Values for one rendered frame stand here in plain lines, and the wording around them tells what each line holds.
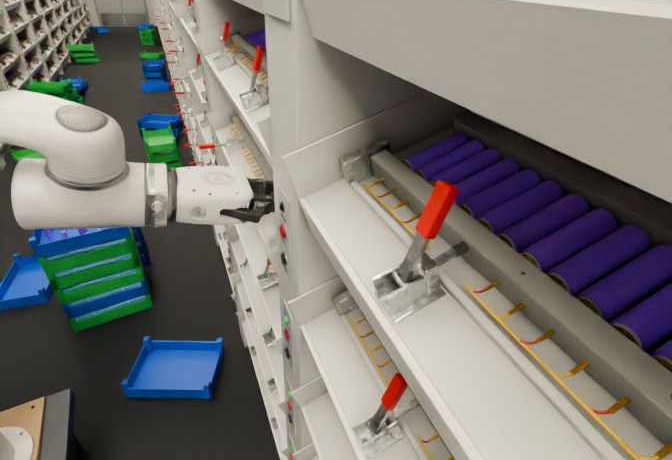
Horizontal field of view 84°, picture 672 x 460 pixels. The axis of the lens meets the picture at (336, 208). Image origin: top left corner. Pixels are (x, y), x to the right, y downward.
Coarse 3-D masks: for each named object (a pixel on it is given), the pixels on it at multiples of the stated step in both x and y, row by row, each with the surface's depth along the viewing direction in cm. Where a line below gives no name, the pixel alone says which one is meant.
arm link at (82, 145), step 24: (0, 96) 38; (24, 96) 39; (48, 96) 40; (0, 120) 36; (24, 120) 37; (48, 120) 37; (72, 120) 38; (96, 120) 40; (24, 144) 37; (48, 144) 37; (72, 144) 38; (96, 144) 39; (120, 144) 41; (48, 168) 41; (72, 168) 39; (96, 168) 40; (120, 168) 43
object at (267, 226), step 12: (228, 108) 99; (216, 120) 99; (228, 120) 100; (216, 132) 99; (228, 132) 98; (228, 156) 87; (240, 156) 86; (240, 168) 82; (252, 168) 80; (264, 216) 67; (264, 228) 64; (264, 240) 62; (276, 240) 61; (276, 252) 52; (276, 264) 53
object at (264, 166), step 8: (240, 120) 96; (240, 128) 92; (248, 136) 87; (248, 144) 84; (256, 144) 83; (256, 152) 80; (256, 160) 78; (264, 160) 77; (264, 168) 74; (256, 176) 76; (272, 176) 71
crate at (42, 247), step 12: (96, 228) 148; (108, 228) 140; (120, 228) 142; (36, 240) 129; (48, 240) 140; (60, 240) 133; (72, 240) 135; (84, 240) 137; (96, 240) 140; (108, 240) 142; (36, 252) 131; (48, 252) 133; (60, 252) 135
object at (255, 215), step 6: (222, 210) 50; (228, 210) 50; (234, 210) 50; (240, 210) 50; (246, 210) 51; (252, 210) 51; (258, 210) 52; (234, 216) 50; (240, 216) 50; (246, 216) 50; (252, 216) 50; (258, 216) 50; (258, 222) 51
